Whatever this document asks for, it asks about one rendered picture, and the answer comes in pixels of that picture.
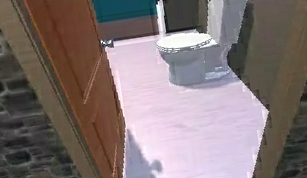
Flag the orange wooden room door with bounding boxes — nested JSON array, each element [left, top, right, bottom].
[[20, 0, 134, 178]]

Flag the white toilet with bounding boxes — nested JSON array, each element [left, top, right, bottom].
[[148, 0, 262, 90]]

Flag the dark grey room door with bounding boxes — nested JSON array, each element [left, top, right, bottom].
[[161, 0, 207, 33]]

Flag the silver door handle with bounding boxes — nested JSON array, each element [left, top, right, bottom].
[[100, 37, 115, 50]]

